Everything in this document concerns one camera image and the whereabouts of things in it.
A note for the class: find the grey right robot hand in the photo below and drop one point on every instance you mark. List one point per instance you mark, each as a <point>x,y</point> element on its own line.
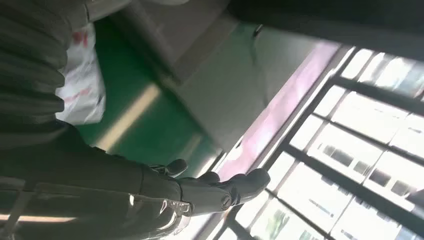
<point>99,185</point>

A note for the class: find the green conveyor belt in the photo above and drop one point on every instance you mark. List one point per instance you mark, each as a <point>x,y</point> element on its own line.
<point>139,132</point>

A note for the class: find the black scanner column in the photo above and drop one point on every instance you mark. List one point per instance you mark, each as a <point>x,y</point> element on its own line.
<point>331,23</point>

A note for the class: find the black scanner base plate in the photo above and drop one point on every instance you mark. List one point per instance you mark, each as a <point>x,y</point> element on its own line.
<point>172,36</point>

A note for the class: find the black window frame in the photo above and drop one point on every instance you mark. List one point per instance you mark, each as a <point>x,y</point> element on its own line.
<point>344,188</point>

